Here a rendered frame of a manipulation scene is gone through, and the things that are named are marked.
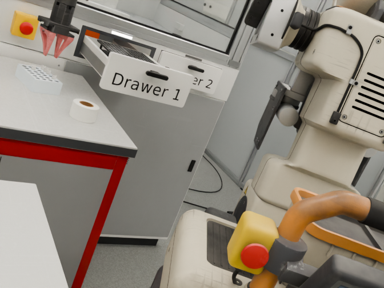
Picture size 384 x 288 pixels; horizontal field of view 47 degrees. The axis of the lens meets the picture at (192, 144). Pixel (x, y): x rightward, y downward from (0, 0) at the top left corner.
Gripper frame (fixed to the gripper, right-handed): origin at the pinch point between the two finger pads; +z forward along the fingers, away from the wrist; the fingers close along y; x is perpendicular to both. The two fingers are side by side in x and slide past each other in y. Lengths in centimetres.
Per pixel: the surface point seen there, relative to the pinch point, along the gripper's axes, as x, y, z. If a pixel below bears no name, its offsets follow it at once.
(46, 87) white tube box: 5.4, 1.3, 8.5
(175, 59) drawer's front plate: -12, -56, -6
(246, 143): -78, -212, 52
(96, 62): -3.3, -17.0, 0.1
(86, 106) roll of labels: 22.3, -1.8, 6.6
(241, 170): -71, -211, 72
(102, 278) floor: 2, -47, 86
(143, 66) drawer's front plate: 13.0, -22.3, -5.3
